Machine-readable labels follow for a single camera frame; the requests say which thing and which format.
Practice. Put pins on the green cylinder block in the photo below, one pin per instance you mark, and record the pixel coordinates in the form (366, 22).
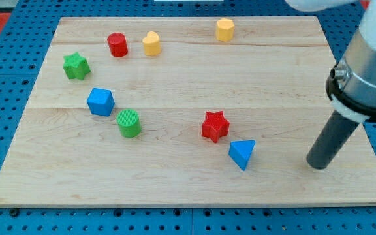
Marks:
(129, 123)

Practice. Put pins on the blue cube block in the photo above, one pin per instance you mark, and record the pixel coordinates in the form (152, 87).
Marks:
(100, 102)

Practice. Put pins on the yellow heart block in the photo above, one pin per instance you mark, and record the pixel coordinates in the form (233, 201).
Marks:
(151, 43)

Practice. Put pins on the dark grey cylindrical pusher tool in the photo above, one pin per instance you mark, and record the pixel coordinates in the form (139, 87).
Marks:
(334, 134)

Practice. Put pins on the yellow hexagon block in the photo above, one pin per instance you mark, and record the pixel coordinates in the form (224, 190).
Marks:
(224, 30)

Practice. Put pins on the red cylinder block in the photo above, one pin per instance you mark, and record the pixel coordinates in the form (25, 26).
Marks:
(117, 44)

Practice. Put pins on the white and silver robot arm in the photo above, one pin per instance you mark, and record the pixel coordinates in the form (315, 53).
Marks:
(351, 86)

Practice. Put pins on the green star block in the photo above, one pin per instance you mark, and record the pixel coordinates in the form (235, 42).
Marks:
(76, 66)

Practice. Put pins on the light wooden board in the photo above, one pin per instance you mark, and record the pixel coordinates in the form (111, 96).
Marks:
(268, 80)

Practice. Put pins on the blue triangle block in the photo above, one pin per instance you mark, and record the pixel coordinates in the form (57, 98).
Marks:
(241, 151)

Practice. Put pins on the red star block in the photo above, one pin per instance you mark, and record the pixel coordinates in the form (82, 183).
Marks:
(215, 126)

